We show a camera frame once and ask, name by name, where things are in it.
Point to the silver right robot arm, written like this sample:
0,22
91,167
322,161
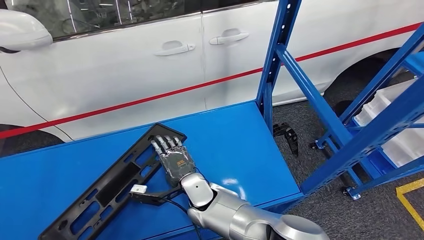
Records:
232,215

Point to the black plastic curved part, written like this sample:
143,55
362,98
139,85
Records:
291,137

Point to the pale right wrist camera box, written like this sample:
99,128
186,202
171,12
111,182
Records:
138,188

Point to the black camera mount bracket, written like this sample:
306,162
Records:
155,198

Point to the white car with red stripe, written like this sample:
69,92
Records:
116,76

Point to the black plastic plate bracket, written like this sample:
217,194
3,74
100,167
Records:
114,187

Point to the yellow floor tape square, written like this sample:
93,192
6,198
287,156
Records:
412,186

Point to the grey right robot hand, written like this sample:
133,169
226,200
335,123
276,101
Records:
177,162

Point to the blue metal shelf rack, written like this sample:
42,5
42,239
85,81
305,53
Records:
225,149
415,64

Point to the white car side mirror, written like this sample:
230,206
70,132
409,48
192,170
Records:
23,33

